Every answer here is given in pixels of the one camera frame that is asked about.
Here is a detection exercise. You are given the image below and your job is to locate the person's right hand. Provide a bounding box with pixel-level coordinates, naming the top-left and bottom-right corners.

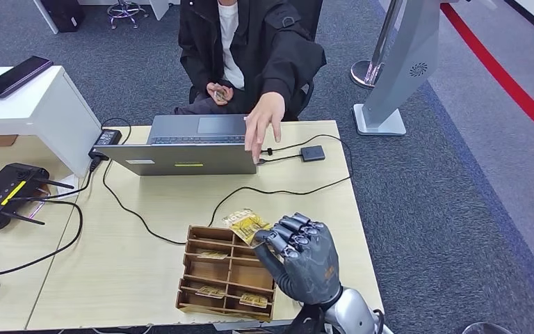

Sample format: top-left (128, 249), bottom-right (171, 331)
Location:
top-left (206, 81), bottom-right (234, 106)

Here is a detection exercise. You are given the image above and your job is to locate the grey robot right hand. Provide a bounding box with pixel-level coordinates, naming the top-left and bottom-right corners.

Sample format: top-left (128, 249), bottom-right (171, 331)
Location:
top-left (253, 212), bottom-right (341, 306)

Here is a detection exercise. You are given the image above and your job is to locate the person's left hand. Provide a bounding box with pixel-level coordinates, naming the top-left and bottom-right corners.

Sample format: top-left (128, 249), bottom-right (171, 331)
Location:
top-left (243, 92), bottom-right (286, 166)

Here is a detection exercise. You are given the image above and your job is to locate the wooden card organizer box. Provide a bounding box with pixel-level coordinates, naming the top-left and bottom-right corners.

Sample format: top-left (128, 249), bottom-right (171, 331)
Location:
top-left (175, 225), bottom-right (277, 323)

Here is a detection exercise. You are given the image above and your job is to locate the person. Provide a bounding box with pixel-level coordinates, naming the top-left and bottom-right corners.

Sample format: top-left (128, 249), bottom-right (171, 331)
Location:
top-left (175, 0), bottom-right (327, 166)

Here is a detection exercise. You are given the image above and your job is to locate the small black square device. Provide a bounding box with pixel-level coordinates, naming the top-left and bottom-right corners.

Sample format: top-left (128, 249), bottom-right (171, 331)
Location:
top-left (300, 145), bottom-right (326, 163)

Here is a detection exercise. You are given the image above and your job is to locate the grey laptop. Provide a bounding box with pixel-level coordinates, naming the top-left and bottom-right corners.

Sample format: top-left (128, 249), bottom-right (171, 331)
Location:
top-left (92, 113), bottom-right (259, 177)

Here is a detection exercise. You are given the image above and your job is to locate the white furniture panel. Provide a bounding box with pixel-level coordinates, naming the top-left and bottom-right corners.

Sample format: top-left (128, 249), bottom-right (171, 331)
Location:
top-left (149, 0), bottom-right (181, 22)

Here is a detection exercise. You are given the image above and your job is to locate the black laptop power adapter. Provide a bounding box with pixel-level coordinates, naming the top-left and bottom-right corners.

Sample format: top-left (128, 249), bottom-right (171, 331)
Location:
top-left (90, 129), bottom-right (123, 160)

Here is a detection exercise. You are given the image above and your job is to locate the chrome stool base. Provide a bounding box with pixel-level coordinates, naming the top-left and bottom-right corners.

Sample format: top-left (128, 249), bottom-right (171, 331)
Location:
top-left (106, 0), bottom-right (149, 29)

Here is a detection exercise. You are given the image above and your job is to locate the grey kiosk stand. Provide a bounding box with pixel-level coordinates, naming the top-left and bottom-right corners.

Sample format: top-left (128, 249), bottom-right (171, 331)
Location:
top-left (353, 0), bottom-right (444, 137)

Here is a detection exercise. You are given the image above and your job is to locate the black cabinet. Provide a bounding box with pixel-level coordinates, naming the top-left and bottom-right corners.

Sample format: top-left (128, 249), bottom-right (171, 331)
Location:
top-left (40, 0), bottom-right (86, 33)

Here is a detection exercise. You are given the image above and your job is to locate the white furniture leg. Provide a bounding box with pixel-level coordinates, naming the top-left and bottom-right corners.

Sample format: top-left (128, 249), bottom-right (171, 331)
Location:
top-left (32, 0), bottom-right (60, 35)

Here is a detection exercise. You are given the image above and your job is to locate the clear round dome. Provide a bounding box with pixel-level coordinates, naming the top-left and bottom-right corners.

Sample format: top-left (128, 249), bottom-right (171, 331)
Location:
top-left (461, 321), bottom-right (515, 334)

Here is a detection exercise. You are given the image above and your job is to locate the white desk riser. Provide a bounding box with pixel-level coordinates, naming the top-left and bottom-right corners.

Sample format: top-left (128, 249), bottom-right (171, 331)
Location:
top-left (0, 65), bottom-right (102, 180)

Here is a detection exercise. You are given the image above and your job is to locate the black smartphone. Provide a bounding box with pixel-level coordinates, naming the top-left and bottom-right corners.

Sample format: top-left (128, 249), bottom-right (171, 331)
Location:
top-left (0, 56), bottom-right (54, 99)

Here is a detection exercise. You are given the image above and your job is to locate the black laptop charging cable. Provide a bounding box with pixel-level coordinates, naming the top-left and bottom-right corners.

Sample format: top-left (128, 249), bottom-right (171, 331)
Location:
top-left (100, 117), bottom-right (355, 246)

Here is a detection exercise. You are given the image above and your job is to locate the short black USB cable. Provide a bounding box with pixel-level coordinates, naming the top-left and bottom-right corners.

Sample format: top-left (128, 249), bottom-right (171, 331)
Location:
top-left (258, 154), bottom-right (303, 166)

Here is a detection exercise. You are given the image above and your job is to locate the chrome stanchion post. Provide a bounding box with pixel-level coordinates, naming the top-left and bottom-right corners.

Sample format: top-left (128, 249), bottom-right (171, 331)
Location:
top-left (350, 0), bottom-right (404, 89)

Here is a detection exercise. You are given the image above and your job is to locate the black mains cable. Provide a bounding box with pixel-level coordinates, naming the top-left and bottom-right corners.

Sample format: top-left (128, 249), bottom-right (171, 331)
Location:
top-left (8, 147), bottom-right (110, 202)

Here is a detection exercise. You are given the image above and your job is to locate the black router power cable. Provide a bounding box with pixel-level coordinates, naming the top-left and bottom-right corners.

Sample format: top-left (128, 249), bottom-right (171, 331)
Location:
top-left (0, 198), bottom-right (85, 280)

